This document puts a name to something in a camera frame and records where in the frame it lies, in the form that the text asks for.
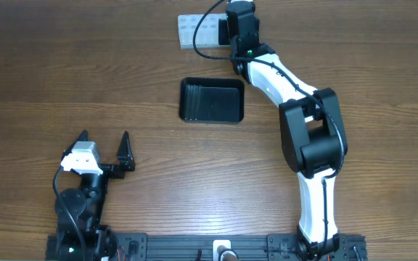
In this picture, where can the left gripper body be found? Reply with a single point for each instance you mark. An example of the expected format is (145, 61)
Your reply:
(111, 170)

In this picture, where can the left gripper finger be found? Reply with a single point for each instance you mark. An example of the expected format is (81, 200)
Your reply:
(125, 157)
(80, 137)

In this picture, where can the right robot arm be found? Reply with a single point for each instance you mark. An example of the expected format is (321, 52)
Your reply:
(278, 81)

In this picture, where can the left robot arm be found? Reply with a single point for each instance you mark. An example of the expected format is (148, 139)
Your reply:
(72, 206)

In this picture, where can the black tray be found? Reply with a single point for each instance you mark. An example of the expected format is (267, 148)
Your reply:
(223, 105)

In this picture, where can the white test tube rack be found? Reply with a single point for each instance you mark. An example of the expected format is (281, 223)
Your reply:
(187, 32)

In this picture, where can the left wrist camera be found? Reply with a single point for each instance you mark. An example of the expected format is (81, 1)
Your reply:
(82, 159)

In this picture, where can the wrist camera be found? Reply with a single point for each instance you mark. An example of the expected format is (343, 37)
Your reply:
(241, 0)
(82, 159)

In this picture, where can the mounting rail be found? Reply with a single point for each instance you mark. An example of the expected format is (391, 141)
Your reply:
(180, 246)

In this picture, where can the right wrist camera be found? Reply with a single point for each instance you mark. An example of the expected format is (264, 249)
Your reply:
(241, 0)

